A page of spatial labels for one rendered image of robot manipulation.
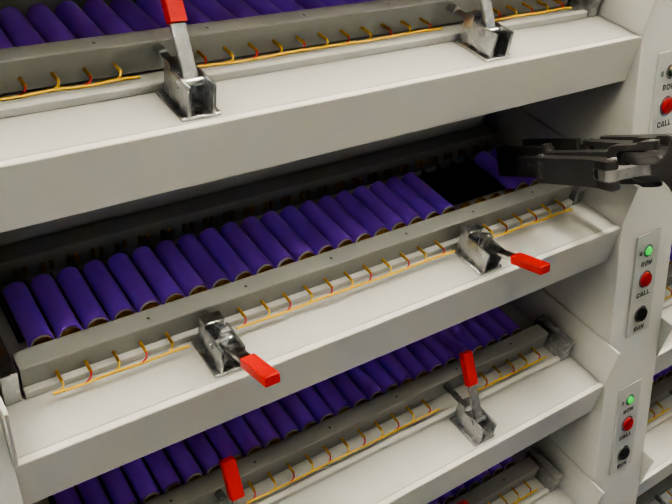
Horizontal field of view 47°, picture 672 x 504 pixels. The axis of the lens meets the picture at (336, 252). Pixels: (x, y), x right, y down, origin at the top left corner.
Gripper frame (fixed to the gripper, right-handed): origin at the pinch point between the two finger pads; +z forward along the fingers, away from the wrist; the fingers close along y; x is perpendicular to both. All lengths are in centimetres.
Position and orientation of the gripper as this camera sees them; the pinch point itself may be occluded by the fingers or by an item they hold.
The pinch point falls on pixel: (537, 157)
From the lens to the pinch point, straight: 81.0
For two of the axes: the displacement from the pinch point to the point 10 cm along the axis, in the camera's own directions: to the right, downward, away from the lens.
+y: -8.2, 2.7, -5.1
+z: -5.5, -1.2, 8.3
